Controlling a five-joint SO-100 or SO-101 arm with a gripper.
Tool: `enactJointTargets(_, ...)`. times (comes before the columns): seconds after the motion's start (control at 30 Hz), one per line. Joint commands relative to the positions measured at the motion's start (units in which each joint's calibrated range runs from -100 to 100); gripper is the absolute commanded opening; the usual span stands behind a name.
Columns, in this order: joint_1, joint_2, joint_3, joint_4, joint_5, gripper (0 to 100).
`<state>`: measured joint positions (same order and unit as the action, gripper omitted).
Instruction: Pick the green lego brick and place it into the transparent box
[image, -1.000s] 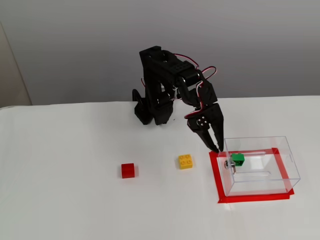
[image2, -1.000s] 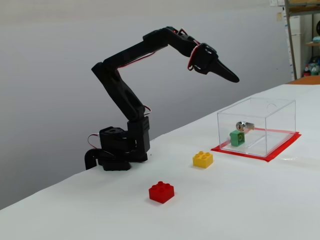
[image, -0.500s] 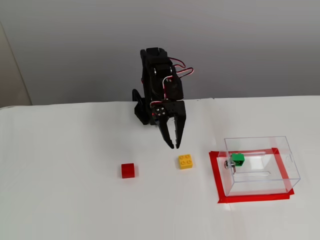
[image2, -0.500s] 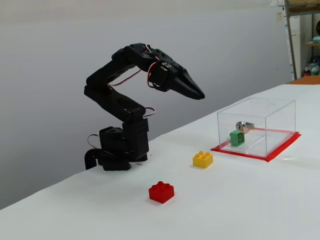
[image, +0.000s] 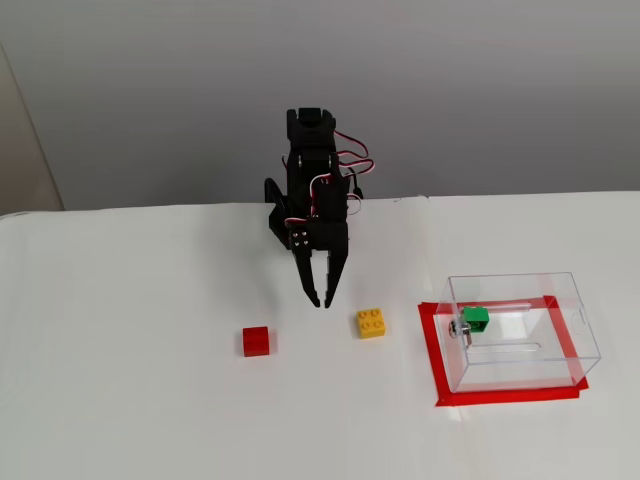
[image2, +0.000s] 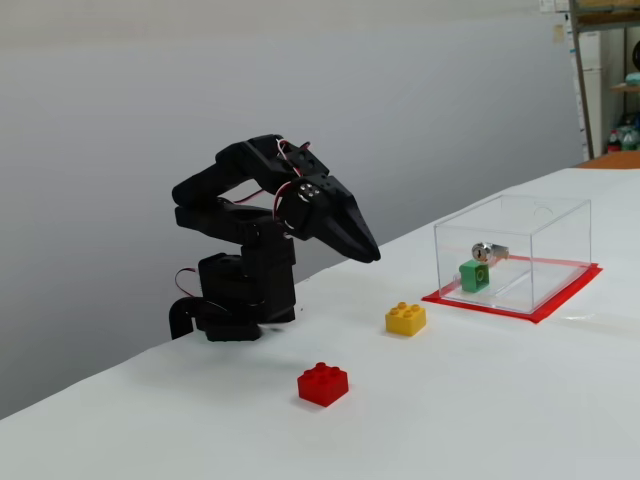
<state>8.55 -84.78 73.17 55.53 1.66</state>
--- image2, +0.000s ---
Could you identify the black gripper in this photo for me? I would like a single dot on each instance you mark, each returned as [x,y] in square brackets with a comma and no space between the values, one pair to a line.
[334,206]

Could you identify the green lego brick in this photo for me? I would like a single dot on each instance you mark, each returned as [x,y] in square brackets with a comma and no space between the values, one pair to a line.
[472,280]

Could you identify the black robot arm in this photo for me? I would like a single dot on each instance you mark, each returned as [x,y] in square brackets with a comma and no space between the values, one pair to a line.
[225,290]

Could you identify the yellow lego brick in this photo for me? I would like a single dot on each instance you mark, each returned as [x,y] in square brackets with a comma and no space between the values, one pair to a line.
[405,320]

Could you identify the red lego brick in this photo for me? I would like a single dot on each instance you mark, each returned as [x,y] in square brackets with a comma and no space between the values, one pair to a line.
[322,387]

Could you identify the transparent plastic box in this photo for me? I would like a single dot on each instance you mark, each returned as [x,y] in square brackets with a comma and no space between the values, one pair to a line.
[550,240]

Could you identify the silver cam lock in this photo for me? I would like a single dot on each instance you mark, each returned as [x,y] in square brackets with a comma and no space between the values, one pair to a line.
[482,252]

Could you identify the black table clamp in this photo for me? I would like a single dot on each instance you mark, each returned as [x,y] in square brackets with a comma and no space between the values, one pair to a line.
[177,315]

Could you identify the metal shelf rack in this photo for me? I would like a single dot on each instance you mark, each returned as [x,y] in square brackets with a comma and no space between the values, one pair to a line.
[584,100]

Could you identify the dark cola bottle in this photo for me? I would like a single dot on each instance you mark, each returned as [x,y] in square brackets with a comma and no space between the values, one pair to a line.
[614,145]

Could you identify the beige paper label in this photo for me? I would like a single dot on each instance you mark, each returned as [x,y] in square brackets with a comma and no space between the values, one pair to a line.
[558,32]

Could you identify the brown wooden table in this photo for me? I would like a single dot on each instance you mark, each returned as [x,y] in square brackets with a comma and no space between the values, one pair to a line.
[620,160]

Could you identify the white paper label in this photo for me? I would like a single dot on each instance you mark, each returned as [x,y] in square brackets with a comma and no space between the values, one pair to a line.
[552,5]

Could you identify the green plastic bottle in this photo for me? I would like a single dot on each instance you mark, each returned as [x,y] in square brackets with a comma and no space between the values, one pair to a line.
[631,140]

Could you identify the white cabinet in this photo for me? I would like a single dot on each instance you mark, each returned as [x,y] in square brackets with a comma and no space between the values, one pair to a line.
[593,50]

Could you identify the teal bundle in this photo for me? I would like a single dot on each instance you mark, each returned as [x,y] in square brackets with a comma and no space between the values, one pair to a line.
[634,79]

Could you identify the red tape frame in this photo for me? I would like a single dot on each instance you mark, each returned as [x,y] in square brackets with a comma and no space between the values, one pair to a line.
[565,295]

